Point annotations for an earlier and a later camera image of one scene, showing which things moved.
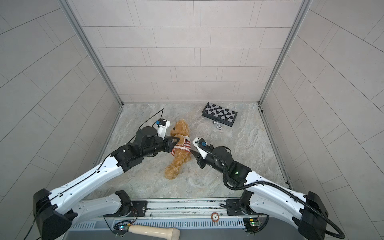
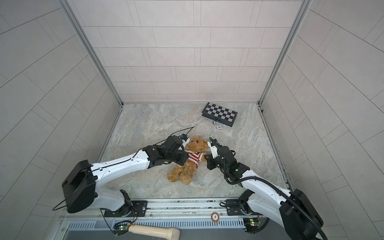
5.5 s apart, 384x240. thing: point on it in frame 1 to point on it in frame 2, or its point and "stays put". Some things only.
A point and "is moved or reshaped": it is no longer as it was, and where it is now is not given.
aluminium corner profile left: (82, 33) stays put
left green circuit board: (120, 228) stays put
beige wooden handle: (171, 233) stays put
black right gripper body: (201, 161) to (214, 163)
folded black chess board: (216, 112) stays put
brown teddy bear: (180, 129) is moved or reshaped
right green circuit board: (252, 224) stays put
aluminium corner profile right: (305, 5) stays put
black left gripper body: (166, 146) to (180, 158)
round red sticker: (215, 217) stays put
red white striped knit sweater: (186, 146) is moved or reshaped
